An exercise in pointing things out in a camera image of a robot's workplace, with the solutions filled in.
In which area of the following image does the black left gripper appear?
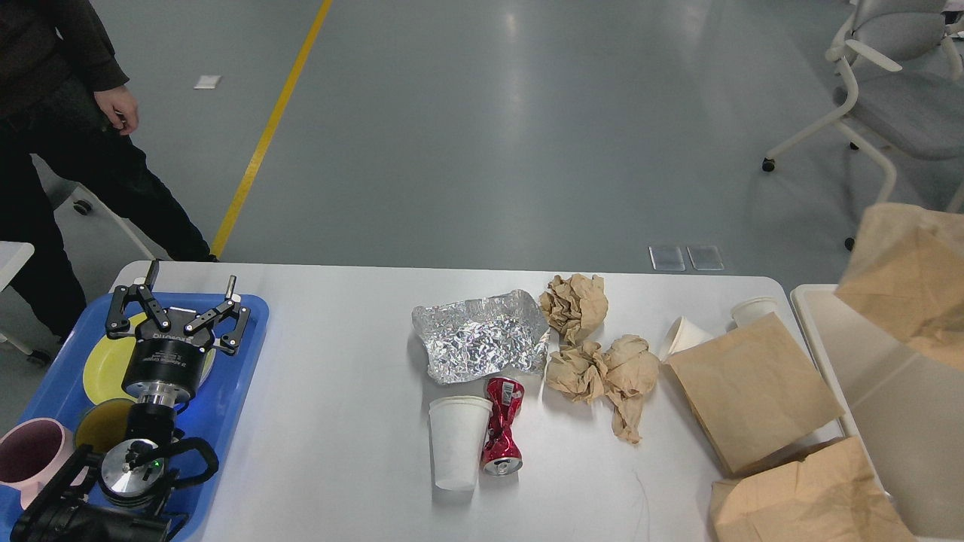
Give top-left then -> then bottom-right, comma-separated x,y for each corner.
105,261 -> 251,403

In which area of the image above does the yellow plastic plate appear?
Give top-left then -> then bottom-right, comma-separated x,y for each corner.
83,312 -> 190,405

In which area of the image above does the dark green mug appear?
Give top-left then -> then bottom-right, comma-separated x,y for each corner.
75,398 -> 135,454

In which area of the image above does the pink ribbed mug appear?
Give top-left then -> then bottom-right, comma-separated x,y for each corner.
1,418 -> 75,509

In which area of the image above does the large brown paper bag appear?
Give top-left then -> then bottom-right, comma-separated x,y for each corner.
834,202 -> 963,370

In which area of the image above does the pale green plate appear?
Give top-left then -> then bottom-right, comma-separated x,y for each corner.
196,335 -> 216,390

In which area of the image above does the blue plastic tray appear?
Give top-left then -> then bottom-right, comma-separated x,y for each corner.
0,293 -> 270,542

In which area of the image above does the grey office chair left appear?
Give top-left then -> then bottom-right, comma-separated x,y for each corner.
32,157 -> 156,260

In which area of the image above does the grey office chair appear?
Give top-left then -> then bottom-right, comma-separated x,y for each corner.
761,1 -> 963,202
32,157 -> 156,260

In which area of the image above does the white side table corner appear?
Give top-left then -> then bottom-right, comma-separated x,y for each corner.
0,241 -> 34,291

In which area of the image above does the person in dark clothes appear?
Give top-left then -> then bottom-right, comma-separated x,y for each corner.
1,1 -> 215,339

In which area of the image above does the crumpled aluminium foil sheet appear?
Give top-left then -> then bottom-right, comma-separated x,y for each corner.
412,289 -> 550,385

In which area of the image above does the crushed red soda can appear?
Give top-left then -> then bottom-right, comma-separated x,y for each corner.
481,376 -> 526,477

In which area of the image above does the crumpled brown paper top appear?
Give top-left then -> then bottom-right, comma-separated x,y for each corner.
539,273 -> 609,346

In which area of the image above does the crumpled brown paper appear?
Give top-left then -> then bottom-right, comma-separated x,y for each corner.
539,273 -> 609,346
545,342 -> 607,403
603,335 -> 660,445

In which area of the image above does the crumpled brown paper left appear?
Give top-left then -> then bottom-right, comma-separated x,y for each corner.
545,342 -> 607,403

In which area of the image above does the crumpled brown paper right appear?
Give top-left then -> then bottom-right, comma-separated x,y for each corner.
603,335 -> 660,445

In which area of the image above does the left floor socket plate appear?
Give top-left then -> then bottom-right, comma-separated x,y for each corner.
648,245 -> 686,273

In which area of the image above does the floor socket plate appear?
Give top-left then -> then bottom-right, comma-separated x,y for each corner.
686,245 -> 725,272
648,245 -> 686,273

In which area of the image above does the white paper cup lying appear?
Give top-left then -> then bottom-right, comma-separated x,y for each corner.
657,316 -> 715,363

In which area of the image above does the right floor socket plate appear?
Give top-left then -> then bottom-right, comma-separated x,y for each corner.
686,245 -> 725,272

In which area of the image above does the white cup behind gripper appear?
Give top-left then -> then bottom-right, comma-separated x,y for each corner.
731,296 -> 778,328

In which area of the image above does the beige plastic bin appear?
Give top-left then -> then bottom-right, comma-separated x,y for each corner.
791,285 -> 963,541

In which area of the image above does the grey office chair right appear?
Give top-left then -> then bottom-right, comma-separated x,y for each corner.
761,1 -> 963,202

